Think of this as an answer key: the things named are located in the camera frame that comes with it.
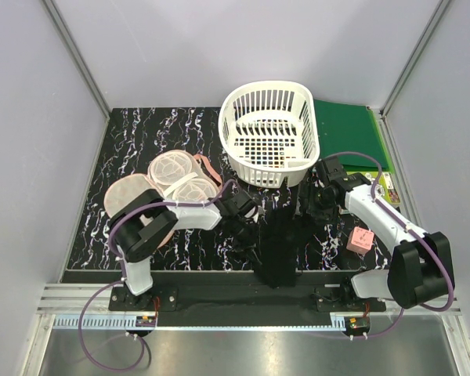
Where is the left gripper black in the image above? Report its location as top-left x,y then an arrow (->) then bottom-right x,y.
227,215 -> 262,264

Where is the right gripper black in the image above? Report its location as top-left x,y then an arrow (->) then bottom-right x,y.
292,180 -> 339,226

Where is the black bra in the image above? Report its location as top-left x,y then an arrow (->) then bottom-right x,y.
253,186 -> 316,288

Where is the pink mesh bra laundry bag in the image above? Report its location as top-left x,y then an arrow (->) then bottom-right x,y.
103,150 -> 222,246

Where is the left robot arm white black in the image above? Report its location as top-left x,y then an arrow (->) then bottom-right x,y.
108,189 -> 259,310

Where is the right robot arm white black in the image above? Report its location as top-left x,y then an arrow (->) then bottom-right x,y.
298,154 -> 455,312

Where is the white plastic laundry basket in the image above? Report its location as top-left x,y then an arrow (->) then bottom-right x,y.
218,81 -> 320,189

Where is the pink cube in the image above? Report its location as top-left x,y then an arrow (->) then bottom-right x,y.
346,226 -> 374,255

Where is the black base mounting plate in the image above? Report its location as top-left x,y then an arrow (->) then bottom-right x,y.
109,271 -> 386,330

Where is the green illustrated book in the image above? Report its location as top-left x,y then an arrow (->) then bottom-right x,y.
377,172 -> 401,208

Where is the green folder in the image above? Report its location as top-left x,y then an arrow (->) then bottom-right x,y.
314,99 -> 392,171

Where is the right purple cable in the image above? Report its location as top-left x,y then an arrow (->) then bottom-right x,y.
309,151 -> 455,340

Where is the purple cable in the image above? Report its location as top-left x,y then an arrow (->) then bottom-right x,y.
309,151 -> 455,340
77,179 -> 240,371

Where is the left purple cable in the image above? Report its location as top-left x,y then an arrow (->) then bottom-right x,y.
77,179 -> 240,371

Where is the aluminium front rail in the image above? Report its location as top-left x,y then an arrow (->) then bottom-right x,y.
34,281 -> 463,334

